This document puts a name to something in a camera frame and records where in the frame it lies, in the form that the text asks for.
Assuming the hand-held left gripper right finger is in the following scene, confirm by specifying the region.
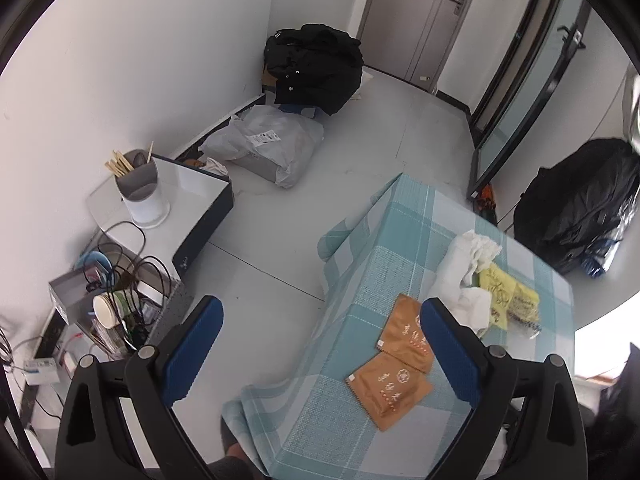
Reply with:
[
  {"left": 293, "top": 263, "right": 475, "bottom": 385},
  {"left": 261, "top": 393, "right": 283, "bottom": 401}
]
[{"left": 419, "top": 297, "right": 590, "bottom": 480}]

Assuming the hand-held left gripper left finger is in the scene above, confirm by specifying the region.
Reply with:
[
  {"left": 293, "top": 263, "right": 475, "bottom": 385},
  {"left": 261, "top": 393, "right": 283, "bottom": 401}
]
[{"left": 54, "top": 295, "right": 224, "bottom": 480}]

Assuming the brown printed packet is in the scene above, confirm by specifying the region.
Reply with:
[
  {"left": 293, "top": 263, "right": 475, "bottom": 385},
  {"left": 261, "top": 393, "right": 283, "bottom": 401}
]
[
  {"left": 345, "top": 352, "right": 433, "bottom": 432},
  {"left": 375, "top": 292, "right": 436, "bottom": 375}
]

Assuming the yellow printed plastic wrapper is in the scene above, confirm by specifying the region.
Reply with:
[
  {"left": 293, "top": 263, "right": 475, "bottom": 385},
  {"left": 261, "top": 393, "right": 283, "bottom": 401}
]
[{"left": 477, "top": 262, "right": 543, "bottom": 338}]

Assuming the paper cup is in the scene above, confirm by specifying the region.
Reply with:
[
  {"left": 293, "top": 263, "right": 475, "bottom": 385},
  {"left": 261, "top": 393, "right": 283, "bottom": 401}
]
[{"left": 92, "top": 291, "right": 127, "bottom": 329}]

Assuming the crumpled white tissue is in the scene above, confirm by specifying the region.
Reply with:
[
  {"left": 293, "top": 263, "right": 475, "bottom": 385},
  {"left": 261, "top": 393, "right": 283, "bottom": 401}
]
[{"left": 459, "top": 230, "right": 503, "bottom": 272}]

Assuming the teal checked tablecloth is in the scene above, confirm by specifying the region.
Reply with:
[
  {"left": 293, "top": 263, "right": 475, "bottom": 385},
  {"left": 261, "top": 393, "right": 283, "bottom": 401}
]
[{"left": 222, "top": 172, "right": 576, "bottom": 480}]

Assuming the blue bowl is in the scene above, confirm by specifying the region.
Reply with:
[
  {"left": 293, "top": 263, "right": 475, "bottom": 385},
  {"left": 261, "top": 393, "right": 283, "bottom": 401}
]
[{"left": 75, "top": 251, "right": 119, "bottom": 287}]

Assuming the open grey box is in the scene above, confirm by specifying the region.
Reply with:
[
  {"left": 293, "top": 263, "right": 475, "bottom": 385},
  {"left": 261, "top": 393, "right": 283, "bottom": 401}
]
[{"left": 48, "top": 265, "right": 108, "bottom": 329}]

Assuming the grey and white utensil holder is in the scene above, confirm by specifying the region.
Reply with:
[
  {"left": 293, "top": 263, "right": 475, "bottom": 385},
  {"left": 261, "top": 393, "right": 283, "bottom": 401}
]
[{"left": 115, "top": 149, "right": 171, "bottom": 228}]

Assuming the white power strip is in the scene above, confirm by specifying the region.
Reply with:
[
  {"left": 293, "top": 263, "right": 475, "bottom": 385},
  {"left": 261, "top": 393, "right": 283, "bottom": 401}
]
[{"left": 22, "top": 357, "right": 59, "bottom": 387}]

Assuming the person's dark clothing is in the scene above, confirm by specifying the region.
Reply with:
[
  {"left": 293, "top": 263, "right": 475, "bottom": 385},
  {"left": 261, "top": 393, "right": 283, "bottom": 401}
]
[{"left": 575, "top": 342, "right": 640, "bottom": 480}]

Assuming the silver and blue foil bag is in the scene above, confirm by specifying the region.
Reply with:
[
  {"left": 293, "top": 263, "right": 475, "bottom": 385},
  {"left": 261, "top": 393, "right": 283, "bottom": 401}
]
[{"left": 582, "top": 230, "right": 627, "bottom": 279}]

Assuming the bundle of wooden chopsticks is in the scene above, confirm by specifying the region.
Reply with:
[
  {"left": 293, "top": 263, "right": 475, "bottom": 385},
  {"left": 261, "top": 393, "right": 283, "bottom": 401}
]
[{"left": 104, "top": 149, "right": 134, "bottom": 179}]

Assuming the large black bag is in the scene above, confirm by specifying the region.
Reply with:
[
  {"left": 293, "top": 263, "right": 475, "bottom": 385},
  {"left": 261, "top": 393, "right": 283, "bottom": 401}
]
[{"left": 513, "top": 137, "right": 639, "bottom": 276}]

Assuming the grey plastic parcel bag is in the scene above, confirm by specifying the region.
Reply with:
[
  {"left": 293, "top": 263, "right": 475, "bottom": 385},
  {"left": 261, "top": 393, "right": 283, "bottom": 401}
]
[{"left": 199, "top": 105, "right": 325, "bottom": 189}]

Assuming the black framed glass sliding door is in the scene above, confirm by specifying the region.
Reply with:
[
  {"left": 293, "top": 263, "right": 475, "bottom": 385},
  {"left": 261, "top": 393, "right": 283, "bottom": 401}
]
[{"left": 467, "top": 0, "right": 592, "bottom": 202}]

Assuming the black jacket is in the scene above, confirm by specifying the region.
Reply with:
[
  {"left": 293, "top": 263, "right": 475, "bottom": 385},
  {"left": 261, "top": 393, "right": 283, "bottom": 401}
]
[{"left": 263, "top": 23, "right": 364, "bottom": 117}]

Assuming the grey door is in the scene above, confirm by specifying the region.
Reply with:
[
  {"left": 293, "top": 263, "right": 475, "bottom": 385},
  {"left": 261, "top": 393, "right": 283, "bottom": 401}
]
[{"left": 357, "top": 0, "right": 486, "bottom": 93}]

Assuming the tangle of black cables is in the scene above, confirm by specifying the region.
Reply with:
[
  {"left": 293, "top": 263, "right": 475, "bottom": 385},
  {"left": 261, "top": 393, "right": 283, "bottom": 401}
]
[{"left": 94, "top": 220, "right": 177, "bottom": 348}]

